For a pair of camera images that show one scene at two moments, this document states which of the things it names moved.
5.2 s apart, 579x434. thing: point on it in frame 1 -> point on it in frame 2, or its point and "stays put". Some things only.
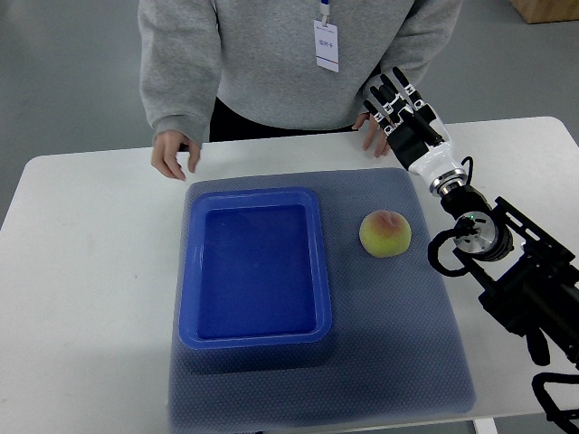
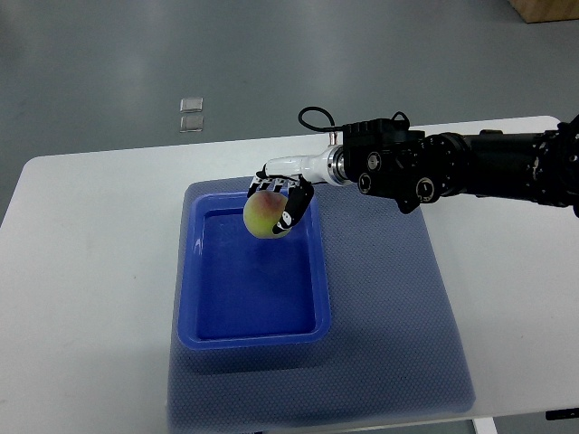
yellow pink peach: (385, 234) -> (261, 212)
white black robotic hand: (416, 133) -> (296, 176)
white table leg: (485, 426) stays put
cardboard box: (547, 11) stays put
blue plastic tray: (253, 270) stays put
